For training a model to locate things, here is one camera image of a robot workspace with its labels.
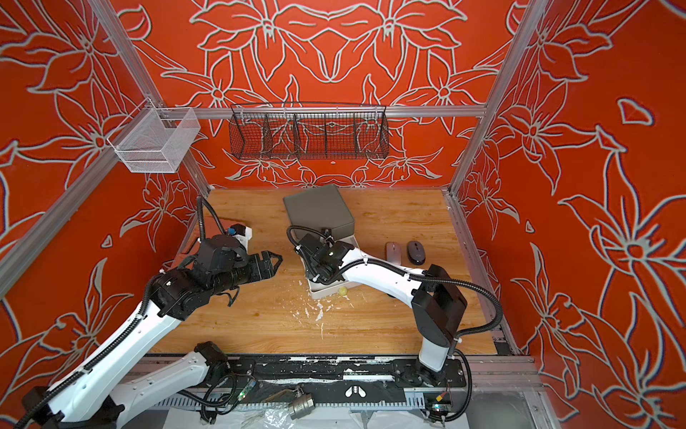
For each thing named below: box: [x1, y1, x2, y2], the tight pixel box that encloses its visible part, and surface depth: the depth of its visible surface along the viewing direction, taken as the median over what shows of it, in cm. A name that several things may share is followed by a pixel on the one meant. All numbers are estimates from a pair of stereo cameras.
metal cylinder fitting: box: [289, 393, 316, 421], surface depth 67 cm
